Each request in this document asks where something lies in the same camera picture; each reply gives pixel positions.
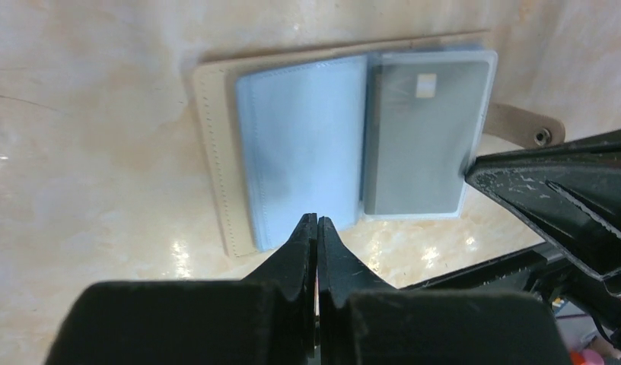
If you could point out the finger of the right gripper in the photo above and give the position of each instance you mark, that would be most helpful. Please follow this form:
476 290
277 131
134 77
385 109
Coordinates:
569 194

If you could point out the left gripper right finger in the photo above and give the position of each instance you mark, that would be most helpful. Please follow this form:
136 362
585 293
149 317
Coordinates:
364 320

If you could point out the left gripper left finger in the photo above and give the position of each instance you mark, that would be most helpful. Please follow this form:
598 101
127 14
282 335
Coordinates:
268 317

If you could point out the grey card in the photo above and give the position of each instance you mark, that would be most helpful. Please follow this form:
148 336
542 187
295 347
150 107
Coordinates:
425 116

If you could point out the beige card holder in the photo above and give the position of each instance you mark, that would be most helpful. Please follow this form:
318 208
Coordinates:
284 134

